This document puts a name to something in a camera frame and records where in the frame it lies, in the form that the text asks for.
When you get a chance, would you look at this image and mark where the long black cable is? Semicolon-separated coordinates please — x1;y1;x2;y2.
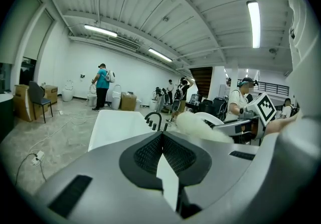
14;153;48;186

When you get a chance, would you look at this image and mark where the dark green round tub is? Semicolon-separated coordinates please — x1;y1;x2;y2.
0;92;15;143

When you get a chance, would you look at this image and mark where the large cardboard box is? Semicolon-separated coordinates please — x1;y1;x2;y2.
14;84;48;122

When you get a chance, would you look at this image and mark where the ceiling air vent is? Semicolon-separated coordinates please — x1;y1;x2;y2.
107;36;140;52

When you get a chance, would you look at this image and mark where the black bathtub faucet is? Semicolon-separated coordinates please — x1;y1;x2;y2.
144;111;163;131

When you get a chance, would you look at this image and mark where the grey chair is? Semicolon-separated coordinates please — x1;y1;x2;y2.
28;81;54;124

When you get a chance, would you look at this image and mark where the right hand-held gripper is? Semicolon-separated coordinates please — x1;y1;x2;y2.
210;92;277;142

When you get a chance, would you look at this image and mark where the person's right forearm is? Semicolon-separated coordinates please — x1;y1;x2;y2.
265;111;303;135

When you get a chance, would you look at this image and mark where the long ceiling light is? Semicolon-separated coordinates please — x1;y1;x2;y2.
83;24;118;38
147;47;174;62
246;0;261;49

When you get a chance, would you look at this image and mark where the white egg-shaped toilet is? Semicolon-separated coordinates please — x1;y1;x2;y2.
62;80;74;102

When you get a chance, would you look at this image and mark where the small cardboard box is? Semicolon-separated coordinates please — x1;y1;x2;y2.
120;91;137;111
43;84;59;104

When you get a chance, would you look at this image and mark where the white power strip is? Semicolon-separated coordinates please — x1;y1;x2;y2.
31;150;45;166

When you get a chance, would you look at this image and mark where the black suitcase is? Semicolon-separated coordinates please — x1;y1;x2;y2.
212;97;228;120

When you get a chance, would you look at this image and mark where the black railing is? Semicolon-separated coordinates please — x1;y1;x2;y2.
225;78;289;95

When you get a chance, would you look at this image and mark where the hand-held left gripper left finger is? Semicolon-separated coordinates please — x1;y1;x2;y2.
34;131;180;224

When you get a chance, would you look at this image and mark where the thin white cable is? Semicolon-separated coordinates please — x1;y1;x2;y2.
27;109;100;152

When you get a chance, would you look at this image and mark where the brown staircase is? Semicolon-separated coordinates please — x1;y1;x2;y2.
189;66;214;98

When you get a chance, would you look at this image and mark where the grey roller blind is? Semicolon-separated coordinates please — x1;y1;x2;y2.
0;0;43;65
24;10;55;61

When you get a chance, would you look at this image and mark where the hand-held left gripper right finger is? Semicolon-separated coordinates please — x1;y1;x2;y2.
163;117;320;224

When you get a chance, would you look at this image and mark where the white bathtub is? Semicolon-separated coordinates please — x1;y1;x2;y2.
87;109;161;154

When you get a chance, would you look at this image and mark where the person's white shirt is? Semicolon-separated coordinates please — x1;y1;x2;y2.
285;0;321;128

